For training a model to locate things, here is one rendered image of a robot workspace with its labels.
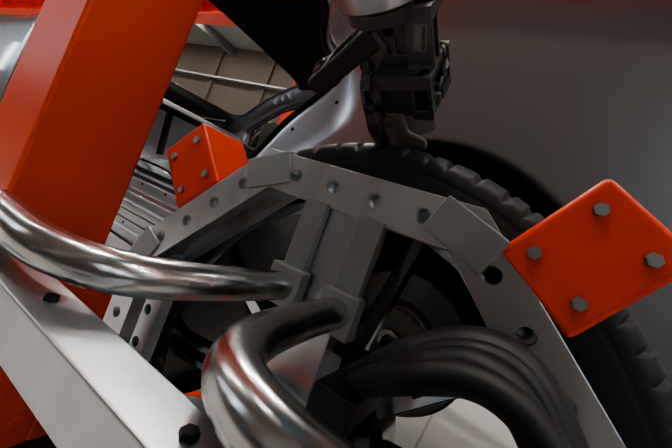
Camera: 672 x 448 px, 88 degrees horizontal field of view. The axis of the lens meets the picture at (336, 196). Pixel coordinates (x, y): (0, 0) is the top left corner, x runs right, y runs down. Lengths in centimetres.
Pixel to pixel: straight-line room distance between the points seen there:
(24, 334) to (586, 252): 32
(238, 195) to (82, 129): 35
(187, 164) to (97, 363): 31
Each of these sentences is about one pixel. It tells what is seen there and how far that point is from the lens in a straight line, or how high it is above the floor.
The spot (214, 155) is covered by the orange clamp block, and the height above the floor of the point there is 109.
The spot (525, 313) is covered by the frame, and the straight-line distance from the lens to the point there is 28.
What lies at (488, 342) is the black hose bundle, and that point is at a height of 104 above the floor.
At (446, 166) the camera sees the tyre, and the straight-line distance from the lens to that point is 39.
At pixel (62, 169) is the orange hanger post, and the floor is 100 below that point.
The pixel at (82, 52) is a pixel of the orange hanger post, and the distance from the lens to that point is 67.
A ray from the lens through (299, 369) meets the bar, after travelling 35.
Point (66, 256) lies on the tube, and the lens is 24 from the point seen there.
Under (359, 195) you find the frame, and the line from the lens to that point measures 31.
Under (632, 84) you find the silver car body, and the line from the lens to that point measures 85.
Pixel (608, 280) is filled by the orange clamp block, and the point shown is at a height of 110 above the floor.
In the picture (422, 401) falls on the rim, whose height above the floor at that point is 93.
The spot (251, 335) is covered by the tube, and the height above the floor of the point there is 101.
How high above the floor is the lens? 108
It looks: 3 degrees up
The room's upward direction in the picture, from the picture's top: 20 degrees clockwise
